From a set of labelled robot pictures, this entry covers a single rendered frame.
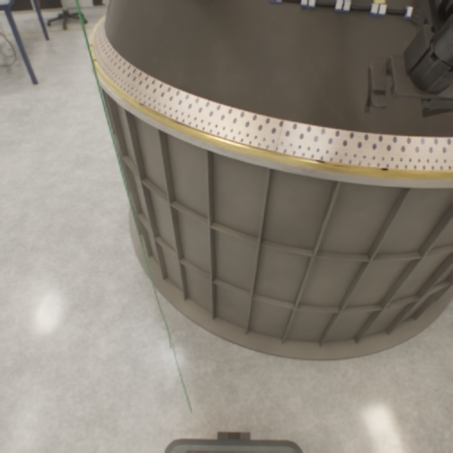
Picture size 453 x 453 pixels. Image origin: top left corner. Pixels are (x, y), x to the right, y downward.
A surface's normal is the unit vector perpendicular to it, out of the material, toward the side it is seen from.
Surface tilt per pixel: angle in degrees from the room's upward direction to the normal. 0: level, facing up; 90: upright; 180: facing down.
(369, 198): 90
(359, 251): 90
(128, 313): 0
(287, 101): 62
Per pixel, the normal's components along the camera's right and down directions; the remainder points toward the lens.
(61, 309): 0.01, -0.66
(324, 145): -0.14, 0.01
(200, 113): -0.36, -0.05
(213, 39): -0.49, 0.24
